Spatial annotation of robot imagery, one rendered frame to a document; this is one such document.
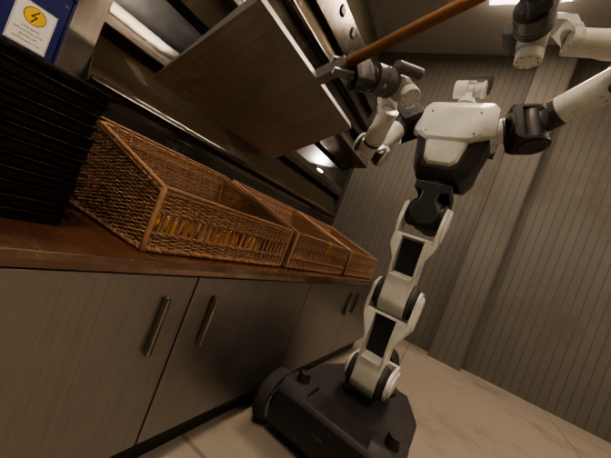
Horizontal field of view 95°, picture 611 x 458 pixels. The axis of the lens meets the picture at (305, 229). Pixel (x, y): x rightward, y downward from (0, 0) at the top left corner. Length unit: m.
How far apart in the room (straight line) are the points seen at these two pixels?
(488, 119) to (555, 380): 2.86
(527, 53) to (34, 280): 1.19
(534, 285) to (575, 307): 0.34
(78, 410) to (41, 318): 0.23
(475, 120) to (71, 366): 1.28
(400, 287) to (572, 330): 2.63
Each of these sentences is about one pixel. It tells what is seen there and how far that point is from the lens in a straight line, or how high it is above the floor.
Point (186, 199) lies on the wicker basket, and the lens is 0.71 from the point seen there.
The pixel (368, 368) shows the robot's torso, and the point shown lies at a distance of 1.25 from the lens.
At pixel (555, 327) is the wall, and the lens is 3.59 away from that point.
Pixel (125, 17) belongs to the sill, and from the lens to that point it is 1.20.
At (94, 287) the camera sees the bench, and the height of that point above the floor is 0.52.
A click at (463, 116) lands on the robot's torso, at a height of 1.33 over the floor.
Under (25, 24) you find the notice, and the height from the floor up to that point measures 0.98.
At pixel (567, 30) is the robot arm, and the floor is 1.49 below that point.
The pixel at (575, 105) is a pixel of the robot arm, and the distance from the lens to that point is 1.21.
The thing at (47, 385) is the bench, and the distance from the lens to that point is 0.72.
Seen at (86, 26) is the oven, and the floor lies 1.07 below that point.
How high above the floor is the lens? 0.75
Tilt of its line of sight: level
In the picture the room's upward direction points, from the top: 21 degrees clockwise
